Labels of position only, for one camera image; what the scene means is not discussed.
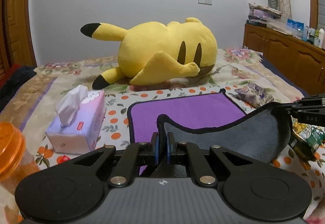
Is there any blue white box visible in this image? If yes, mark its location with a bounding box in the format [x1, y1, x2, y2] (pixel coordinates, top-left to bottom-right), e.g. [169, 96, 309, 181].
[286, 18, 305, 37]

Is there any orange plastic cup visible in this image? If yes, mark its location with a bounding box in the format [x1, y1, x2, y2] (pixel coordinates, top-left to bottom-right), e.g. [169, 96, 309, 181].
[0, 122, 39, 194]

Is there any pink tissue box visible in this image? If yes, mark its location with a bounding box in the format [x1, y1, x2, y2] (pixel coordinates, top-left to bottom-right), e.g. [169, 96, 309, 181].
[46, 85, 106, 155]

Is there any brown wooden door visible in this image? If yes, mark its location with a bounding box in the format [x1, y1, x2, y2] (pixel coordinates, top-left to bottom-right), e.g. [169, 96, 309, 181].
[2, 0, 37, 66]

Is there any yellow Pikachu plush toy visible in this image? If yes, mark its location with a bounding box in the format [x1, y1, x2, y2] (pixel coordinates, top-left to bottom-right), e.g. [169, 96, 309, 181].
[80, 17, 218, 90]

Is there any purple grey microfibre towel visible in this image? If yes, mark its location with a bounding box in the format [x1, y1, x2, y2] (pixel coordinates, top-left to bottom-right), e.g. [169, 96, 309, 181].
[127, 89, 292, 163]

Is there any purple patterned snack packet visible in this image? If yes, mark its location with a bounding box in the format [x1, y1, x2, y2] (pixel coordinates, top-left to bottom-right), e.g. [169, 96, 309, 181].
[235, 83, 274, 108]

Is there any white wall switch socket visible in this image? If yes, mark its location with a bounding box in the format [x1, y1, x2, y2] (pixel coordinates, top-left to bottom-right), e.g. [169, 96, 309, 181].
[198, 0, 213, 6]

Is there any stack of folded papers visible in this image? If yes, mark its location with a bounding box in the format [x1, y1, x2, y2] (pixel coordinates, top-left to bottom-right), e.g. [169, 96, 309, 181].
[248, 2, 282, 22]

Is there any orange print white cloth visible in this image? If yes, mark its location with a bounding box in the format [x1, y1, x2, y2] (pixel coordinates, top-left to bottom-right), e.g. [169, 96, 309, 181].
[35, 85, 324, 214]

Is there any wooden sideboard cabinet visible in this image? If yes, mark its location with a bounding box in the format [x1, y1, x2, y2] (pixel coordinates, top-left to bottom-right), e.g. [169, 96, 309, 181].
[243, 23, 324, 95]

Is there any green yellow snack bag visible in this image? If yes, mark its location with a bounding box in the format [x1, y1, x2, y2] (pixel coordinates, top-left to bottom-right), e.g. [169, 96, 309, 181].
[289, 117, 324, 163]

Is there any grey hand fan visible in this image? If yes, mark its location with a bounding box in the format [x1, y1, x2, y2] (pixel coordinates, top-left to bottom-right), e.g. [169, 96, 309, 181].
[268, 0, 279, 10]

